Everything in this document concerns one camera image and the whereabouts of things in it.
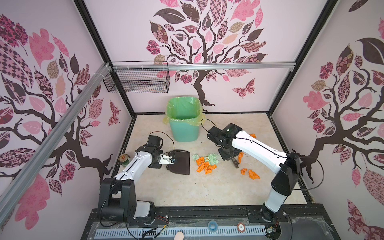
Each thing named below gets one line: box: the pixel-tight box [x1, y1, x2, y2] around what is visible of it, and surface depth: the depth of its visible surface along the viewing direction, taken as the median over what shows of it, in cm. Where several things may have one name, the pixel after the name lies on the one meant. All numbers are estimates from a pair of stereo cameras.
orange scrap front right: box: [248, 169, 261, 180], surface depth 88 cm
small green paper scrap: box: [192, 153, 200, 161], surface depth 96 cm
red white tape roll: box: [237, 222, 246, 233], surface depth 72 cm
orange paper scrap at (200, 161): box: [196, 156, 205, 166], surface depth 94 cm
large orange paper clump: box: [196, 158, 217, 175], surface depth 92 cm
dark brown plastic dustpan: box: [166, 149, 190, 175], surface depth 95 cm
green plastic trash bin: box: [163, 96, 205, 142], surface depth 97 cm
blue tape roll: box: [207, 220, 218, 232], surface depth 72 cm
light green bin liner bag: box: [163, 96, 206, 126], surface depth 97 cm
